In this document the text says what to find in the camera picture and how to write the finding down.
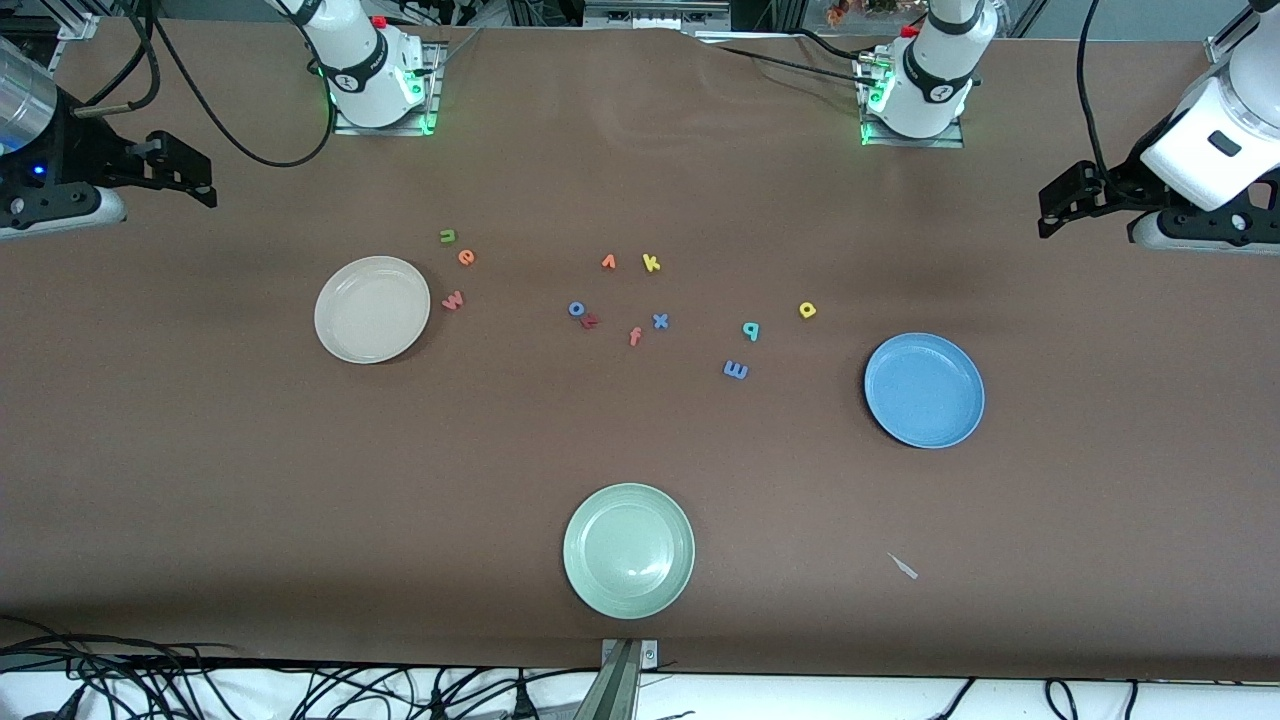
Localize blue plate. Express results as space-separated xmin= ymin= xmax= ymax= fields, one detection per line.
xmin=864 ymin=333 xmax=986 ymax=449

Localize tangled black floor cables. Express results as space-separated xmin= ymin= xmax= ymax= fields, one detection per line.
xmin=0 ymin=615 xmax=601 ymax=720

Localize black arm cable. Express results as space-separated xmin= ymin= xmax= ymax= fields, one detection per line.
xmin=118 ymin=0 xmax=336 ymax=169
xmin=1076 ymin=0 xmax=1113 ymax=176

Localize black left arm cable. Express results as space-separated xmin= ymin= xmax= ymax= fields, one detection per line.
xmin=1076 ymin=0 xmax=1113 ymax=176

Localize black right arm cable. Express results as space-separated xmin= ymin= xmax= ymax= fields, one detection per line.
xmin=118 ymin=0 xmax=336 ymax=169

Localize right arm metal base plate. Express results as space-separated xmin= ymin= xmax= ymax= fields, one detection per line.
xmin=332 ymin=40 xmax=447 ymax=137

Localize aluminium frame profile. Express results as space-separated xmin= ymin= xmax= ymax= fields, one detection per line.
xmin=55 ymin=0 xmax=131 ymax=43
xmin=1204 ymin=0 xmax=1263 ymax=67

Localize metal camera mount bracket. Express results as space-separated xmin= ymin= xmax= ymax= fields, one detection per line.
xmin=575 ymin=638 xmax=659 ymax=720

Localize pale green plate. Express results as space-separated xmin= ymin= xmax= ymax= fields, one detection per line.
xmin=562 ymin=483 xmax=696 ymax=620

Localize orange flower decoration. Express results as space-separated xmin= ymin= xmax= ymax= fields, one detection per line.
xmin=825 ymin=0 xmax=901 ymax=26

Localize beige brown plate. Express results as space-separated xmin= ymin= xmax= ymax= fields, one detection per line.
xmin=314 ymin=256 xmax=432 ymax=365

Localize black cable on table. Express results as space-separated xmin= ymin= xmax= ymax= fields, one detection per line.
xmin=788 ymin=28 xmax=877 ymax=67
xmin=712 ymin=44 xmax=879 ymax=87

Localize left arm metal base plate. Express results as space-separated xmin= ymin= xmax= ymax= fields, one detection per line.
xmin=858 ymin=55 xmax=967 ymax=150

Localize grey metal box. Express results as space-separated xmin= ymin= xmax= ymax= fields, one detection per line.
xmin=583 ymin=0 xmax=731 ymax=29

